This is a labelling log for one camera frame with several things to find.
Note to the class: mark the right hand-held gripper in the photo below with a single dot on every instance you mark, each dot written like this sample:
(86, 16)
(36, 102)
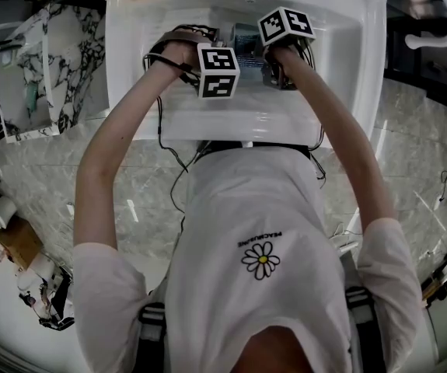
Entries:
(285, 23)

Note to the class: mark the person's white flower-print shirt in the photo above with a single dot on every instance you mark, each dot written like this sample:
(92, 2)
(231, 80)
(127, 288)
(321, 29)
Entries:
(246, 208)

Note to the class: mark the person's left hand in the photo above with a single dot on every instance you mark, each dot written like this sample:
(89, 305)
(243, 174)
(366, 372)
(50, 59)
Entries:
(186, 54)

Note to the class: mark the black sink stand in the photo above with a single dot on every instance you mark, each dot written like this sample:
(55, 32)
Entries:
(402, 60)

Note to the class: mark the white power strip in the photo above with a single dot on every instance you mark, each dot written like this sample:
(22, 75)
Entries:
(71, 210)

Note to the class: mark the white ceramic sink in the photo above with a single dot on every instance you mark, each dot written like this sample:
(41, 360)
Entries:
(246, 123)

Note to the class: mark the person's left forearm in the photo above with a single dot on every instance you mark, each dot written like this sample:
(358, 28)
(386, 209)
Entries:
(126, 119)

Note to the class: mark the small green object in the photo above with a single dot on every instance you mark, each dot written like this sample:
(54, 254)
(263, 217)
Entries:
(31, 99)

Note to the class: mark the small brown cardboard box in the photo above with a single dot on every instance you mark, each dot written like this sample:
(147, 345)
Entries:
(17, 243)

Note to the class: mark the person's neck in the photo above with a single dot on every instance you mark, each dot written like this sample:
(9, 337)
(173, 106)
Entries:
(273, 352)

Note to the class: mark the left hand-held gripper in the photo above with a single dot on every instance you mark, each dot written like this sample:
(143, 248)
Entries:
(217, 72)

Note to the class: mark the person's black trousers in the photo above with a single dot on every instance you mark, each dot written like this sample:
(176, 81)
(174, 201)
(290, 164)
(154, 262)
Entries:
(215, 148)

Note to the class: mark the chrome tap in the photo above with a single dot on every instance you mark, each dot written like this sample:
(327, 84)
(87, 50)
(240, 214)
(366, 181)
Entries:
(1, 48)

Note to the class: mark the white plastic bundle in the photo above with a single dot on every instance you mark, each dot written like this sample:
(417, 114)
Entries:
(40, 266)

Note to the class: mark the marble pattern sink cabinet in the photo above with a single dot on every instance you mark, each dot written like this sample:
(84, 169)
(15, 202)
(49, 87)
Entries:
(75, 60)

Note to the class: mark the person's right forearm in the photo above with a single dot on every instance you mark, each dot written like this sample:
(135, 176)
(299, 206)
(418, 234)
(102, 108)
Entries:
(332, 115)

